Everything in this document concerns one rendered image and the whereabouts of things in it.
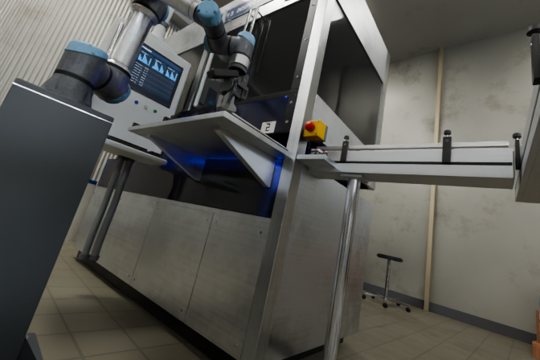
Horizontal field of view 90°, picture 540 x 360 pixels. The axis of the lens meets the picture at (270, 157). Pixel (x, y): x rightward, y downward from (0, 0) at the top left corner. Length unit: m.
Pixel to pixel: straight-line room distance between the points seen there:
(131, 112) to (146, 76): 0.25
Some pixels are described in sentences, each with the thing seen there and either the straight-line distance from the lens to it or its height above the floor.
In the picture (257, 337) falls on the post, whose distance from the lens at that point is 1.14.
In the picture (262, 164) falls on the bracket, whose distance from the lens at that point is 1.11.
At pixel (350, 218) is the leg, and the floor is 0.67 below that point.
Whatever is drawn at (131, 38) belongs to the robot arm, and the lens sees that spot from 1.29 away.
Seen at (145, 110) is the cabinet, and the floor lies 1.09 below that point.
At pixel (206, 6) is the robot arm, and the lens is 1.06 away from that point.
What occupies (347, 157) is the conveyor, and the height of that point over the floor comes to 0.91.
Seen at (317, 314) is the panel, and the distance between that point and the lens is 1.48.
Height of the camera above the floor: 0.55
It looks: 15 degrees up
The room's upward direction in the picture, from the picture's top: 13 degrees clockwise
